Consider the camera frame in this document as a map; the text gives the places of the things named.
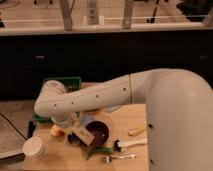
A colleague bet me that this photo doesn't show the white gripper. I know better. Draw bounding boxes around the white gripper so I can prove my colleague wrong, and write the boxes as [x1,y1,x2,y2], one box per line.
[51,113,94,146]

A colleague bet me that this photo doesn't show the blue eraser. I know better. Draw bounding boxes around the blue eraser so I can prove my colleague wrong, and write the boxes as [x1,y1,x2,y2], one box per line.
[80,115,94,127]

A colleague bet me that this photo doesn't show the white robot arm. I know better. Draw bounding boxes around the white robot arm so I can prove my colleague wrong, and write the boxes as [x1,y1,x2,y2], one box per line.
[34,69,213,171]

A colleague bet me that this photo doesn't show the small metal cup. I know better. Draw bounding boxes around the small metal cup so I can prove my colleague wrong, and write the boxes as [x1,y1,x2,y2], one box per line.
[68,134,81,145]

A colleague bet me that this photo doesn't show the white paper cup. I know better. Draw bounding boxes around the white paper cup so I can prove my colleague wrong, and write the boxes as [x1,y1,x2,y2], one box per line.
[22,136,45,159]

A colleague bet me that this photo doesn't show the dark brown bowl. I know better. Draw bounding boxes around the dark brown bowl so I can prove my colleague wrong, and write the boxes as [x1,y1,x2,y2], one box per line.
[86,121,109,147]

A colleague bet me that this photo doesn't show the green chili pepper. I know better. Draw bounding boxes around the green chili pepper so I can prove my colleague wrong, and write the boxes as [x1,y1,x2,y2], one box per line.
[86,147,115,160]

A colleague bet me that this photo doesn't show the red yellow apple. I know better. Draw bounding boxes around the red yellow apple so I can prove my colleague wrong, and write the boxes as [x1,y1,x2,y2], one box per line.
[50,125,65,138]

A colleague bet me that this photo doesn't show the red grape bunch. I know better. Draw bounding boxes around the red grape bunch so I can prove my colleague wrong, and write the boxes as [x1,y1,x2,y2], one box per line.
[67,86,76,93]

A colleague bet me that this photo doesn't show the green plastic tray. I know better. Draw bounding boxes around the green plastic tray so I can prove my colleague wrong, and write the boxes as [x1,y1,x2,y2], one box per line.
[32,77,82,123]

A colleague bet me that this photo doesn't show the silver fork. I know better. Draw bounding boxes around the silver fork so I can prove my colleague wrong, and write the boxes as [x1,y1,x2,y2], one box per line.
[101,154,137,163]

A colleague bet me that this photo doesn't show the yellow banana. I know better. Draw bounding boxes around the yellow banana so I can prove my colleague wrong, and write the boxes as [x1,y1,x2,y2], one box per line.
[128,125,146,136]

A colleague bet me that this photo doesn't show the white handled brush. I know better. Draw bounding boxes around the white handled brush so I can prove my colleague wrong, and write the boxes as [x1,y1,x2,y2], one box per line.
[113,138,148,152]

